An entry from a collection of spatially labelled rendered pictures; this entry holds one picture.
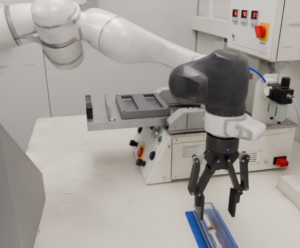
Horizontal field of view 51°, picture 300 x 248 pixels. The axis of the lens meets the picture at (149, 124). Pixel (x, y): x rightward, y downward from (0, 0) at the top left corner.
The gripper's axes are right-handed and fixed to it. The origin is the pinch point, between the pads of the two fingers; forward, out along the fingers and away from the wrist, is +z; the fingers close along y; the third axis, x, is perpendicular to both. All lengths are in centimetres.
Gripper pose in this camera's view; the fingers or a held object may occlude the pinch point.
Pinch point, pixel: (216, 206)
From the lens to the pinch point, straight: 84.9
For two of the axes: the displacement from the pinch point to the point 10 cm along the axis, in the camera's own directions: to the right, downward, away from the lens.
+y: -9.9, 0.5, -1.3
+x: 1.4, 3.6, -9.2
